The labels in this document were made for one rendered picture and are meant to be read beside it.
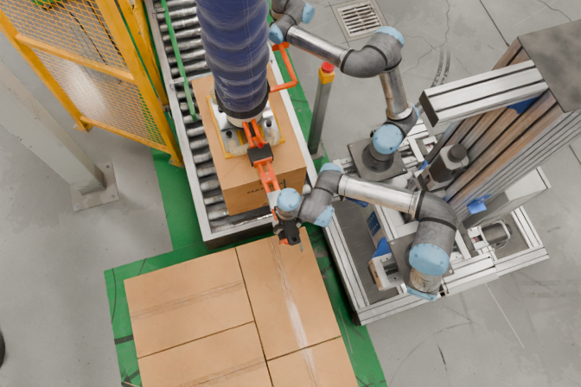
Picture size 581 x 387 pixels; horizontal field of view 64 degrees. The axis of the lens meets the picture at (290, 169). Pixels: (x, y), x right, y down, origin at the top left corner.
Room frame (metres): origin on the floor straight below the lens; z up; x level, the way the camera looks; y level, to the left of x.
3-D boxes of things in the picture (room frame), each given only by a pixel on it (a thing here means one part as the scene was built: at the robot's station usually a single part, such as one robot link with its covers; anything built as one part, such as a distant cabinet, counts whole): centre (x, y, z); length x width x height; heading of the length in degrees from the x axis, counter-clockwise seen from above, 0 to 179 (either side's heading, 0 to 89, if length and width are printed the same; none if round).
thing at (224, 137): (0.99, 0.32, 1.11); 0.34 x 0.10 x 0.05; 24
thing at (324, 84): (1.41, -0.14, 0.50); 0.07 x 0.07 x 1.00; 22
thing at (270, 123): (1.07, 0.15, 1.11); 0.34 x 0.10 x 0.05; 24
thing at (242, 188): (1.02, 0.22, 0.88); 0.60 x 0.40 x 0.40; 23
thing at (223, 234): (0.69, 0.10, 0.58); 0.70 x 0.03 x 0.06; 112
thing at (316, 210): (0.49, -0.10, 1.51); 0.11 x 0.11 x 0.08; 74
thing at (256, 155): (0.80, 0.13, 1.21); 0.10 x 0.08 x 0.06; 114
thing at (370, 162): (0.92, -0.40, 1.09); 0.15 x 0.15 x 0.10
